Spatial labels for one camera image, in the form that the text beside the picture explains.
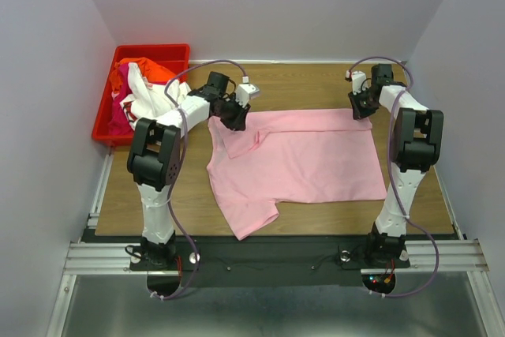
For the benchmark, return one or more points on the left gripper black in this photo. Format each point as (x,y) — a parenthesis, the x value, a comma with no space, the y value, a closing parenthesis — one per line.
(238,123)

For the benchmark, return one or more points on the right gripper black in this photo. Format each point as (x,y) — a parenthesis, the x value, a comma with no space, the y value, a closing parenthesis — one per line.
(358,113)

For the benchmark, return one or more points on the pink t shirt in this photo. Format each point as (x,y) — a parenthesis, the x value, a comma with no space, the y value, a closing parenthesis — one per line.
(299,156)

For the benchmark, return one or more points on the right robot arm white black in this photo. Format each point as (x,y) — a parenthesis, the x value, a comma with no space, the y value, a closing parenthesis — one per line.
(413,147)

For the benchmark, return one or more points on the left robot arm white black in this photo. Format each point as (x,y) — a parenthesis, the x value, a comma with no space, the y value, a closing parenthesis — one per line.
(155,158)

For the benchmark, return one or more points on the red plastic bin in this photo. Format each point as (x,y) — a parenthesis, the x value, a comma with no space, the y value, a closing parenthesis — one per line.
(174,57)

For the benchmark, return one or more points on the white t shirt red print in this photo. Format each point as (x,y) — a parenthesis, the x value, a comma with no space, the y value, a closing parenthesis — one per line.
(148,100)

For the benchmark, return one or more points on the magenta t shirt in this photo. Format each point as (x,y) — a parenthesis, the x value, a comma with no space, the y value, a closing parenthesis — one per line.
(119,123)

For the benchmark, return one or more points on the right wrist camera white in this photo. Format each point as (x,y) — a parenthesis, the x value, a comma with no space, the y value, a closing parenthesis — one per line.
(358,80)

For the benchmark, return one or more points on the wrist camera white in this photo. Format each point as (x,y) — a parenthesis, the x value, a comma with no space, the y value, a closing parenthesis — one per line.
(245,92)
(358,80)

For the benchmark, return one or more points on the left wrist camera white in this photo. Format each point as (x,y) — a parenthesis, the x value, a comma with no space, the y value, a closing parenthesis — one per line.
(245,92)

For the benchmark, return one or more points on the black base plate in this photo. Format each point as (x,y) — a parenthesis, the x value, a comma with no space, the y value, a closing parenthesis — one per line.
(268,260)

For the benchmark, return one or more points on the aluminium rail frame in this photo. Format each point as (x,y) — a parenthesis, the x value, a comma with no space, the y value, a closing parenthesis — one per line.
(101,296)

